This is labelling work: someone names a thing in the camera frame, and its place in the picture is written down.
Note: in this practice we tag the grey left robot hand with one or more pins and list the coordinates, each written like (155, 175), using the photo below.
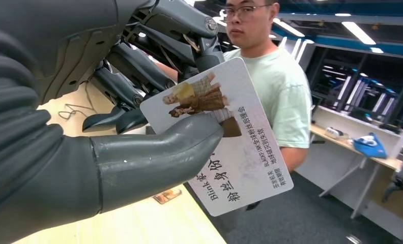
(53, 40)

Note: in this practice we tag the blue white device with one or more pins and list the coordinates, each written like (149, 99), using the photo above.
(370, 148)

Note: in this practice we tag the white workbench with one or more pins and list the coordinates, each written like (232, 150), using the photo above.
(339, 168)

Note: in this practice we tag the white ID card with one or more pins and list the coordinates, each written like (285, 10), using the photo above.
(248, 161)

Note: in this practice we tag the small white device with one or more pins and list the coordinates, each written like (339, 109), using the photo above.
(334, 133)

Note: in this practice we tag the person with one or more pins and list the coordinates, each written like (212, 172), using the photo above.
(282, 101)

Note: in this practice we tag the ceiling light panel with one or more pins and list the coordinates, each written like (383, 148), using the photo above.
(358, 32)
(289, 28)

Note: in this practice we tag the eyeglasses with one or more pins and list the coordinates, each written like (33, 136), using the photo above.
(245, 11)

